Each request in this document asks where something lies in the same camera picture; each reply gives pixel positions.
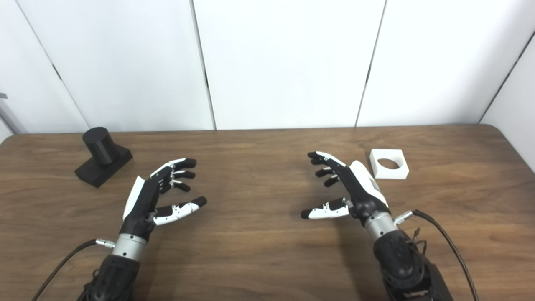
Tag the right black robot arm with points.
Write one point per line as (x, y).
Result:
(405, 263)

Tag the black peg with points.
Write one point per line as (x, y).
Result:
(102, 156)

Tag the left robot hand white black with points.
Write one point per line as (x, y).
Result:
(140, 200)

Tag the white square piece with hole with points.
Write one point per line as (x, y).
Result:
(397, 172)

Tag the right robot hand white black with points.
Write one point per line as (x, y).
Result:
(363, 190)

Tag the grey wall post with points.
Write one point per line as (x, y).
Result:
(10, 115)

